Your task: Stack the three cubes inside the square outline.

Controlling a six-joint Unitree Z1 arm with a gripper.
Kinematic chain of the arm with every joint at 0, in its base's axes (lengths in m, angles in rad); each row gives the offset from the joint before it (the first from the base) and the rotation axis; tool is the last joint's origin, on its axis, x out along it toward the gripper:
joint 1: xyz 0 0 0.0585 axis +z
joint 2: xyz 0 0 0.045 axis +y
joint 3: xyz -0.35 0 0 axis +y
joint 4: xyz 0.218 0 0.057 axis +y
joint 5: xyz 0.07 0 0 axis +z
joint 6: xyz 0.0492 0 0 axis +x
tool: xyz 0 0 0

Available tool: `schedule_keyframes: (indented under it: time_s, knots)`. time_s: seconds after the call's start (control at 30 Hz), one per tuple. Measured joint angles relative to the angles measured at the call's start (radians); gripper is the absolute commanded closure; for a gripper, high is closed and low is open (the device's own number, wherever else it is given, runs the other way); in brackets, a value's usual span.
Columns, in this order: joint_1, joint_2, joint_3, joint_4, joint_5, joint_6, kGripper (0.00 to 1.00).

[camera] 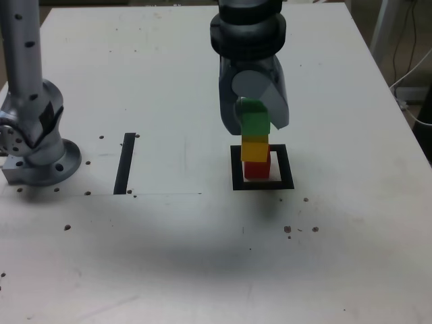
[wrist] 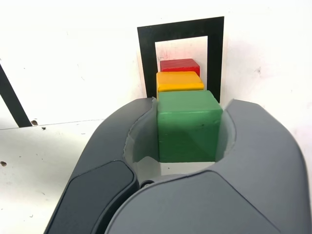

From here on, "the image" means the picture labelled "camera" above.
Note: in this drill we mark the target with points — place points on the red cube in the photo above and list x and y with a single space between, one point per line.
256 170

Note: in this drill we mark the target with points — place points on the black tape strip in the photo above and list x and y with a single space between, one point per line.
124 162

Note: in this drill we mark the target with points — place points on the black tape square outline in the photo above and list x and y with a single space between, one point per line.
237 175

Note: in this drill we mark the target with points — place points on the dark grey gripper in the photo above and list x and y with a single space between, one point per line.
249 65

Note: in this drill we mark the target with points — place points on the white metal post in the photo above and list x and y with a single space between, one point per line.
381 27

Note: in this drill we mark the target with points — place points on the green cube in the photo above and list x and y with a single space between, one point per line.
256 121

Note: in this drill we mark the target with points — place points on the yellow cube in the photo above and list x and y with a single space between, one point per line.
254 150

